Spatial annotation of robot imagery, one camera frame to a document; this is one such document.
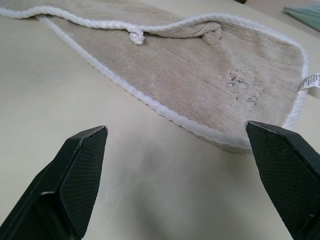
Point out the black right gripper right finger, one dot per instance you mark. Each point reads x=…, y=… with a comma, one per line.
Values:
x=282, y=170

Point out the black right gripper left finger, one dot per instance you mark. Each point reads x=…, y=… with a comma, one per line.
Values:
x=72, y=180

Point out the beige towel with white trim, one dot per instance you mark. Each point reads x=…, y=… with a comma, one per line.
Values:
x=190, y=75

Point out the pale green flat object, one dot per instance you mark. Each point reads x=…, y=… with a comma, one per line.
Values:
x=303, y=13

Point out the dark brown object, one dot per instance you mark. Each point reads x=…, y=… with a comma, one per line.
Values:
x=241, y=1

